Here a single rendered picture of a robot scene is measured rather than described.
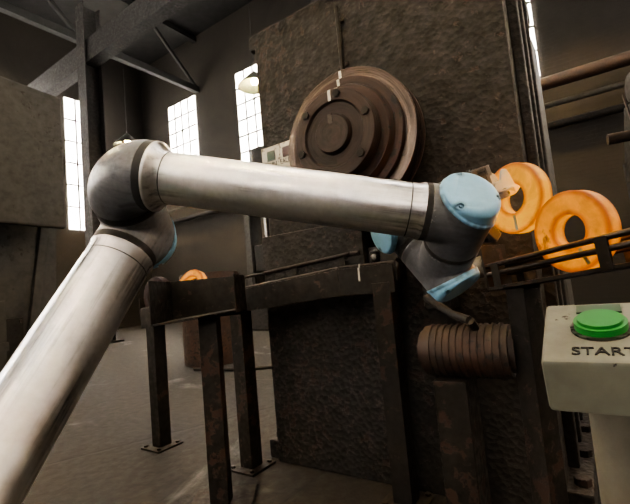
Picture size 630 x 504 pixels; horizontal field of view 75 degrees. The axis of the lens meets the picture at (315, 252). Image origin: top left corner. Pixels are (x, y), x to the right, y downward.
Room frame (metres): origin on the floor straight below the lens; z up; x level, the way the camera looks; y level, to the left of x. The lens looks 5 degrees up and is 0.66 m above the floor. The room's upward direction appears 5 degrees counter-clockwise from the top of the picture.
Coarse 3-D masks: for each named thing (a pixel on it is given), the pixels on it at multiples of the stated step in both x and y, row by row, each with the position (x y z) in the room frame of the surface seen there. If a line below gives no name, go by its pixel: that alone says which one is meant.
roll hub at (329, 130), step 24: (360, 96) 1.16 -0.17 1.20; (312, 120) 1.27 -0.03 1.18; (336, 120) 1.20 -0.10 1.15; (360, 120) 1.18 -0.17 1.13; (312, 144) 1.27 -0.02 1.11; (336, 144) 1.21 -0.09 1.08; (360, 144) 1.17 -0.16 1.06; (312, 168) 1.27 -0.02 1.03; (336, 168) 1.22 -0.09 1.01; (360, 168) 1.20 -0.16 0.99
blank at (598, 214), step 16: (560, 192) 0.79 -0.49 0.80; (576, 192) 0.76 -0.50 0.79; (592, 192) 0.75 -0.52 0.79; (544, 208) 0.83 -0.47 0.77; (560, 208) 0.79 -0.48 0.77; (576, 208) 0.76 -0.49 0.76; (592, 208) 0.73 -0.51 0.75; (608, 208) 0.72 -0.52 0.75; (544, 224) 0.83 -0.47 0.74; (560, 224) 0.82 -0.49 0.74; (592, 224) 0.74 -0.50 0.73; (608, 224) 0.71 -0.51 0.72; (544, 240) 0.84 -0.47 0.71; (560, 240) 0.82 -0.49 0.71; (608, 240) 0.72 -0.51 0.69; (544, 256) 0.84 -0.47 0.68; (592, 256) 0.75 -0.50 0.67
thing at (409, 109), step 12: (336, 72) 1.30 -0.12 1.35; (348, 72) 1.27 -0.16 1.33; (360, 72) 1.25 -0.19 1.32; (372, 72) 1.23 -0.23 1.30; (384, 72) 1.20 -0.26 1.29; (324, 84) 1.32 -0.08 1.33; (384, 84) 1.21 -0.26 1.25; (396, 84) 1.19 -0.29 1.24; (312, 96) 1.35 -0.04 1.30; (396, 96) 1.19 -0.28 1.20; (408, 96) 1.17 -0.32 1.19; (300, 108) 1.38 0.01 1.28; (408, 108) 1.17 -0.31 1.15; (408, 120) 1.17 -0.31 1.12; (408, 132) 1.17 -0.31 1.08; (420, 132) 1.21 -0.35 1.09; (408, 144) 1.18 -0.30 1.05; (420, 144) 1.22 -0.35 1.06; (408, 156) 1.18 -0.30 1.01; (396, 168) 1.20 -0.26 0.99; (408, 168) 1.19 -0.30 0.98
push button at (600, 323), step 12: (588, 312) 0.38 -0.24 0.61; (600, 312) 0.37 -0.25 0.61; (612, 312) 0.37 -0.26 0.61; (576, 324) 0.37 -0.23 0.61; (588, 324) 0.36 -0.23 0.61; (600, 324) 0.36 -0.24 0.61; (612, 324) 0.35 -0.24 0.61; (624, 324) 0.35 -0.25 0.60; (588, 336) 0.36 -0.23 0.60; (600, 336) 0.35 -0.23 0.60; (612, 336) 0.35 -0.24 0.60
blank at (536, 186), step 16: (496, 176) 0.94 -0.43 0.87; (512, 176) 0.89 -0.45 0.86; (528, 176) 0.86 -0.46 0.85; (544, 176) 0.84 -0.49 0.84; (528, 192) 0.86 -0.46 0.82; (544, 192) 0.83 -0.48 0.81; (528, 208) 0.86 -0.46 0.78; (496, 224) 0.95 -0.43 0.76; (512, 224) 0.91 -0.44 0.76; (528, 224) 0.87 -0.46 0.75
